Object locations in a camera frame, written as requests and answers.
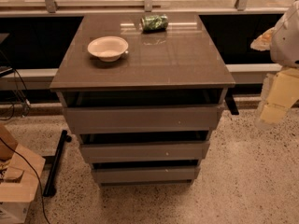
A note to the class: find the wooden box with items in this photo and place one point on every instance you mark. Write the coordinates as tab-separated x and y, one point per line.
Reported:
20	170

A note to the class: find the white ceramic bowl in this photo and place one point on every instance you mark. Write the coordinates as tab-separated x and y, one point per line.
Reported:
108	48

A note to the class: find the grey bottom drawer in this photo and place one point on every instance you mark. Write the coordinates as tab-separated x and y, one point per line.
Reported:
138	175

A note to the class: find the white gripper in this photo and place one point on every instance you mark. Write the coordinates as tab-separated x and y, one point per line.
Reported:
286	44

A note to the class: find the black metal stand bar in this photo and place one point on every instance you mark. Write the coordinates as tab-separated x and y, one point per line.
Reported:
54	162

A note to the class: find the grey drawer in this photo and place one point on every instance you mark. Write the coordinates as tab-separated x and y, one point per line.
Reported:
144	152
138	175
142	119

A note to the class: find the grey drawer cabinet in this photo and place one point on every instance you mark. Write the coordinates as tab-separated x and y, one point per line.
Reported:
177	67

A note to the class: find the crushed green soda can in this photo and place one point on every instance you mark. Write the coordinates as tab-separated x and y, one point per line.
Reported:
152	23

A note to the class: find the grey top drawer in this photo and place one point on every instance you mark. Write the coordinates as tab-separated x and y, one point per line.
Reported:
142	119

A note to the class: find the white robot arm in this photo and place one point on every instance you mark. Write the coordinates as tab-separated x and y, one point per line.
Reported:
284	48

